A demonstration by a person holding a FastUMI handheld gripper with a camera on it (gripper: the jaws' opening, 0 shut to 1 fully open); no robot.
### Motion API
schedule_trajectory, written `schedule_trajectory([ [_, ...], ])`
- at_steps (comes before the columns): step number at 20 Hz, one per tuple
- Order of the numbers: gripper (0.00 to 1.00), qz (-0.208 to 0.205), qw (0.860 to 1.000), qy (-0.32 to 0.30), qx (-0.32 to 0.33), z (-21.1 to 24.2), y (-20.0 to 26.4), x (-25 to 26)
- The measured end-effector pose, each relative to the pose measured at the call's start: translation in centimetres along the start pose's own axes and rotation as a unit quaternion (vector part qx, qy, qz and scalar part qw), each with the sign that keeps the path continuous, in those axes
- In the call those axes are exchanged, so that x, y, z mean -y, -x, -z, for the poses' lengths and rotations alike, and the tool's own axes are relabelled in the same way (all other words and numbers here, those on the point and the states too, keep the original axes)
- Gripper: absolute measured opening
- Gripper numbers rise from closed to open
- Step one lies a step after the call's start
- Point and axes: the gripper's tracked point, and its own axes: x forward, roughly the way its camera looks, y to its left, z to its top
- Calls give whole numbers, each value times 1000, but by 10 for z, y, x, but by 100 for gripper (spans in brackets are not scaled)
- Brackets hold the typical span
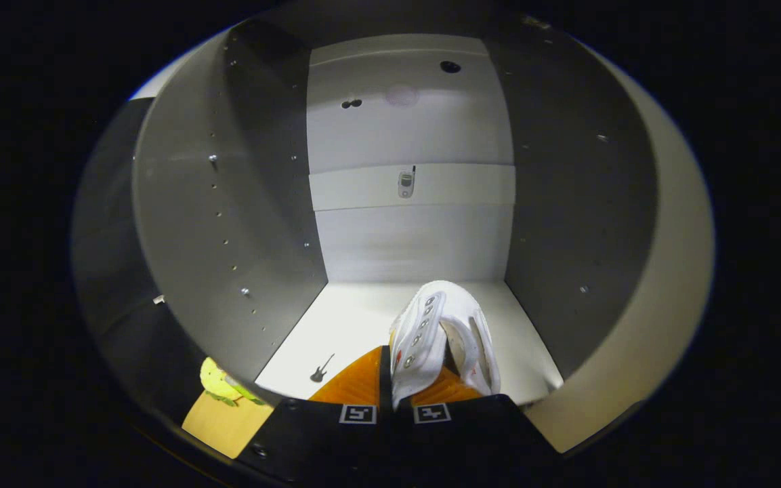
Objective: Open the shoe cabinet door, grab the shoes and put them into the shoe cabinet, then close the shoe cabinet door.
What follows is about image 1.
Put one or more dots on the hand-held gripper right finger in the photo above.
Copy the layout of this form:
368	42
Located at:
471	434

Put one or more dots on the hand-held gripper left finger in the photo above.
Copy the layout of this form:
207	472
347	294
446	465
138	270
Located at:
336	440

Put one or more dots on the white shoe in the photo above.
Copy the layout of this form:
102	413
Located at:
424	339

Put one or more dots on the beige shoe cabinet door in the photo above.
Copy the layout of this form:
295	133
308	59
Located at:
668	271

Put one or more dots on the grey shoe cabinet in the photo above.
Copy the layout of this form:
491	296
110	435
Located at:
410	135

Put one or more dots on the yellow plush toy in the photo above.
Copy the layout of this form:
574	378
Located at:
217	383

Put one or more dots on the black backdrop cloth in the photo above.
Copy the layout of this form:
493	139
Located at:
109	257

